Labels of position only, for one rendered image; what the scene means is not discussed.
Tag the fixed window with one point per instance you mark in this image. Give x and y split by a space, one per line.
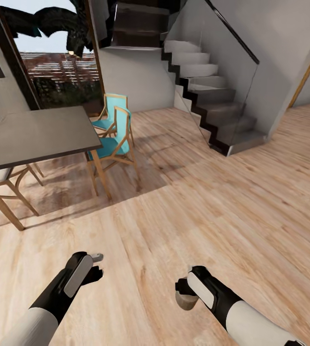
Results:
55 44

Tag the breakfast table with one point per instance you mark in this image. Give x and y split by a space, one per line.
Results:
31 136

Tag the stairs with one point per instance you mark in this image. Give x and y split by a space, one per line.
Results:
209 64

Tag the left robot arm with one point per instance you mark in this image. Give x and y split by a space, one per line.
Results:
40 322

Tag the pillar candle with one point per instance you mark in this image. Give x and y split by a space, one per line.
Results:
186 302

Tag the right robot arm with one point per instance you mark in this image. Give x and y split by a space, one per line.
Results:
245 325

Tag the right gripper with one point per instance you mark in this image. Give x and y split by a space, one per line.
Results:
183 287

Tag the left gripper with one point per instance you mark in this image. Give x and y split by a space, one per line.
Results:
94 275

